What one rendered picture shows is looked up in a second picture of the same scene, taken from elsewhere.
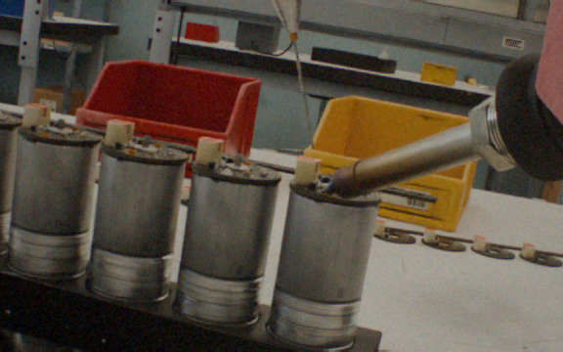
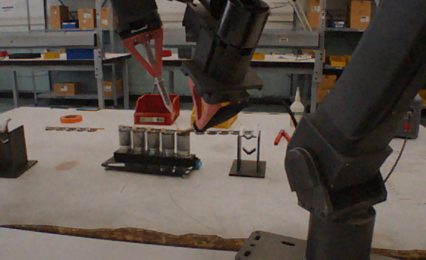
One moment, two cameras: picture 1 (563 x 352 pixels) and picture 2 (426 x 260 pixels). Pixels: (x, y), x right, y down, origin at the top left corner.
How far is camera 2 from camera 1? 0.44 m
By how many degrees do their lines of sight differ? 4
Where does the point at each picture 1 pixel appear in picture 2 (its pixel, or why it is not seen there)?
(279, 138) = not seen: hidden behind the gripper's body
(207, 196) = (163, 137)
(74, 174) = (142, 137)
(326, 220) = (181, 138)
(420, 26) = not seen: hidden behind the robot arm
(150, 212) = (155, 141)
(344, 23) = not seen: hidden behind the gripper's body
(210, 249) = (165, 145)
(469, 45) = (266, 43)
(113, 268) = (151, 150)
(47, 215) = (139, 144)
